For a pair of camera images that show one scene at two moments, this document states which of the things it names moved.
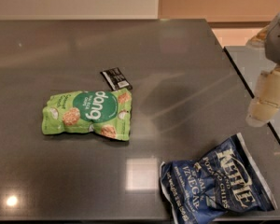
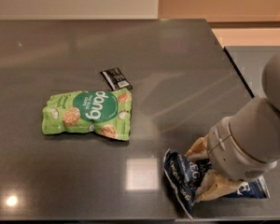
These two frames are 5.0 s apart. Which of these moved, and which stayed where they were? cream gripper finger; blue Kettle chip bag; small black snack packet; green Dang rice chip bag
Moved: cream gripper finger; blue Kettle chip bag
Stayed: green Dang rice chip bag; small black snack packet
